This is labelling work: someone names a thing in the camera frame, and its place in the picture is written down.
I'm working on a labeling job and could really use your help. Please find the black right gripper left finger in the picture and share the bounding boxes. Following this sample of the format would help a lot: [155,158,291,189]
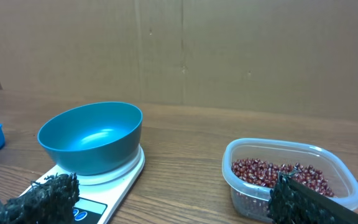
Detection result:
[0,173,80,224]

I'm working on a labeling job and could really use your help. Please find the clear plastic container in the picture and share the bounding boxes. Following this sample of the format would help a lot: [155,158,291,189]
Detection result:
[222,138,358,223]

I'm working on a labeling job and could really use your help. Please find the teal bowl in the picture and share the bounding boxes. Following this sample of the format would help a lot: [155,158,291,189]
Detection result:
[37,101,143,175]

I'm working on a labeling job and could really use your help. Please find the white digital kitchen scale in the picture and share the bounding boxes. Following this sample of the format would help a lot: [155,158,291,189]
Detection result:
[19,144,145,224]

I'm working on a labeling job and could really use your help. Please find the red beans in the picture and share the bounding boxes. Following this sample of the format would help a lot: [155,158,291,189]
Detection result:
[231,158,335,197]

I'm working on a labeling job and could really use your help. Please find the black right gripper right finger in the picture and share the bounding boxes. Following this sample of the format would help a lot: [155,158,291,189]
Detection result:
[267,174,358,224]

